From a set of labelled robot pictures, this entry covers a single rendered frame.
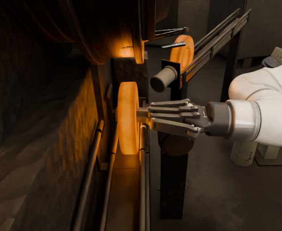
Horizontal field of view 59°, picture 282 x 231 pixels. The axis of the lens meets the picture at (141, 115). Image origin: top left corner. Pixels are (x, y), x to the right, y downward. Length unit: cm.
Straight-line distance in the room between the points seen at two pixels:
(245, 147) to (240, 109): 93
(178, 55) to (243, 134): 43
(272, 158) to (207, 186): 45
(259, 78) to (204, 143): 102
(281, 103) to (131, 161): 34
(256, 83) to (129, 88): 34
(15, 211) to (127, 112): 29
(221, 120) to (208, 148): 110
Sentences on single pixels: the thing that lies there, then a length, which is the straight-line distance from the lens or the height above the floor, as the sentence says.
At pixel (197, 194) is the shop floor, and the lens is 136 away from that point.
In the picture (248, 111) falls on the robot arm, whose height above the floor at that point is 76.
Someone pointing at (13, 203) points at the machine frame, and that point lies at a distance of 24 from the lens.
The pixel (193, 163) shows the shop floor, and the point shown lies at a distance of 151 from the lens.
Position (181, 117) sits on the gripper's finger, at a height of 75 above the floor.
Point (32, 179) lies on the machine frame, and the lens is 26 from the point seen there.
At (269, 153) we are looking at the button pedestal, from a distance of 162.
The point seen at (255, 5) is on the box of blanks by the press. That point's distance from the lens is 262.
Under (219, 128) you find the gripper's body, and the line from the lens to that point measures 54.
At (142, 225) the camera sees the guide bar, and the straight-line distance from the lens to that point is 41.
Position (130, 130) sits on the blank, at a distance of 47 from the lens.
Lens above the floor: 104
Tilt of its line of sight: 33 degrees down
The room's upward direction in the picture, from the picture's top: 2 degrees counter-clockwise
